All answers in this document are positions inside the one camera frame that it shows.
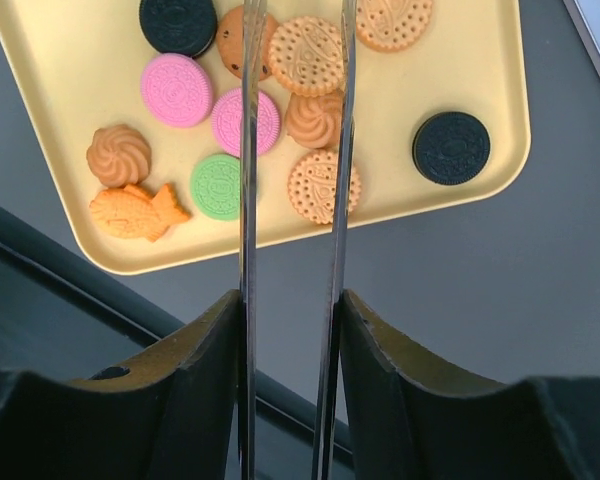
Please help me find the green sandwich cookie bottom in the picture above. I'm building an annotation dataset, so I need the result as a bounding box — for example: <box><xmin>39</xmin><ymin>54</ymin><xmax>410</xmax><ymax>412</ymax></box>
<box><xmin>189</xmin><ymin>153</ymin><xmax>241</xmax><ymax>221</ymax></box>

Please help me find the pink sandwich cookie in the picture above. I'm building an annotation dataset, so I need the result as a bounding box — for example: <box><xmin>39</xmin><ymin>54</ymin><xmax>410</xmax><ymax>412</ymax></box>
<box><xmin>211</xmin><ymin>88</ymin><xmax>281</xmax><ymax>157</ymax></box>
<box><xmin>140</xmin><ymin>53</ymin><xmax>213</xmax><ymax>128</ymax></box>

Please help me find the pink sandwich cookie right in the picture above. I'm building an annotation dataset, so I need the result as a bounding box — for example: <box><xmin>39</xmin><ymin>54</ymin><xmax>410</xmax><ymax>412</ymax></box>
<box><xmin>211</xmin><ymin>88</ymin><xmax>281</xmax><ymax>157</ymax></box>

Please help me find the fish shaped cookie bottom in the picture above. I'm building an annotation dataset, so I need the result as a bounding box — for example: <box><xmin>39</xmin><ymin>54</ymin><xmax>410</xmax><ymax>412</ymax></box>
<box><xmin>89</xmin><ymin>183</ymin><xmax>191</xmax><ymax>242</ymax></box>

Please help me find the round biscuit cookie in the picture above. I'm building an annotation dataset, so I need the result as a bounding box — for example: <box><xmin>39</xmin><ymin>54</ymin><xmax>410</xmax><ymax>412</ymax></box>
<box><xmin>268</xmin><ymin>16</ymin><xmax>345</xmax><ymax>98</ymax></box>
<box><xmin>287</xmin><ymin>149</ymin><xmax>338</xmax><ymax>225</ymax></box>
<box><xmin>356</xmin><ymin>0</ymin><xmax>434</xmax><ymax>53</ymax></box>

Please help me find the swirl cookie bottom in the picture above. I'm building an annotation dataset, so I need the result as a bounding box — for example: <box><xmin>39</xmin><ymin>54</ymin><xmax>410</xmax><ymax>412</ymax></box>
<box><xmin>86</xmin><ymin>124</ymin><xmax>152</xmax><ymax>188</ymax></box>

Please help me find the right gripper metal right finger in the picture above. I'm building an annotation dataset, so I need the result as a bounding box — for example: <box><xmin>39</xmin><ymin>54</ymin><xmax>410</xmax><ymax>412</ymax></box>
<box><xmin>312</xmin><ymin>1</ymin><xmax>600</xmax><ymax>479</ymax></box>

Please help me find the round biscuit cookie top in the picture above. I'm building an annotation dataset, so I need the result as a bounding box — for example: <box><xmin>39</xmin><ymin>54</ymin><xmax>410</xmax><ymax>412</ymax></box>
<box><xmin>356</xmin><ymin>0</ymin><xmax>434</xmax><ymax>53</ymax></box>

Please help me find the yellow plastic tray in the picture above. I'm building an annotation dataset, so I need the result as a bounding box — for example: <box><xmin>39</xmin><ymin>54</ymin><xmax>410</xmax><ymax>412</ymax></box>
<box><xmin>0</xmin><ymin>0</ymin><xmax>532</xmax><ymax>276</ymax></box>

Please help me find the chocolate chip cookie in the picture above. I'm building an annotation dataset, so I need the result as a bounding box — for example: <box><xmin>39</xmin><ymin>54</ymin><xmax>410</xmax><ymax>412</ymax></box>
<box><xmin>216</xmin><ymin>5</ymin><xmax>279</xmax><ymax>81</ymax></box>

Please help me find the swirl cookie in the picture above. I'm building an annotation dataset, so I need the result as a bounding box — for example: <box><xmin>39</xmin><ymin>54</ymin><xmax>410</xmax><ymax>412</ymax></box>
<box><xmin>284</xmin><ymin>90</ymin><xmax>343</xmax><ymax>149</ymax></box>
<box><xmin>86</xmin><ymin>124</ymin><xmax>152</xmax><ymax>188</ymax></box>

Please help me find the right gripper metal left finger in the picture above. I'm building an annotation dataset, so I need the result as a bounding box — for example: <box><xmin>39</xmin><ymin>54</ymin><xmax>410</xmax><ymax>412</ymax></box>
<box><xmin>0</xmin><ymin>1</ymin><xmax>266</xmax><ymax>479</ymax></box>

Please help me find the black sandwich cookie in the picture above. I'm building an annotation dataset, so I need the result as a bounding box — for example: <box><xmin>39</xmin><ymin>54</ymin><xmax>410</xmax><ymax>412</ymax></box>
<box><xmin>412</xmin><ymin>111</ymin><xmax>491</xmax><ymax>186</ymax></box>
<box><xmin>138</xmin><ymin>0</ymin><xmax>218</xmax><ymax>58</ymax></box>

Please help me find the pink sandwich cookie left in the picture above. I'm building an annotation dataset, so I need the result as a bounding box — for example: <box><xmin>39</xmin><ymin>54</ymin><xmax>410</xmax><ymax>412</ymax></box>
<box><xmin>140</xmin><ymin>53</ymin><xmax>213</xmax><ymax>128</ymax></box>

